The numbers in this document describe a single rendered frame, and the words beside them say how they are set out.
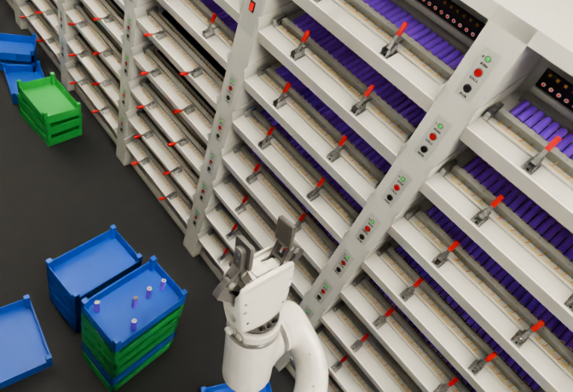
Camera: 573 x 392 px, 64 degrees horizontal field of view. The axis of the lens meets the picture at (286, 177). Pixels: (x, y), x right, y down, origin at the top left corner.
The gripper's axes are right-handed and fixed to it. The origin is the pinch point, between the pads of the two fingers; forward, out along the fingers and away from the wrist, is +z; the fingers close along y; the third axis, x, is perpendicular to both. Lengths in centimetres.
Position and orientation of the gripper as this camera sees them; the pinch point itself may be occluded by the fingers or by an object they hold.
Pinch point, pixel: (265, 239)
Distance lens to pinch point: 62.6
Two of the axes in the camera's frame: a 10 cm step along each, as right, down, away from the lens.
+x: 6.6, 5.0, -5.6
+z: 1.3, -8.1, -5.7
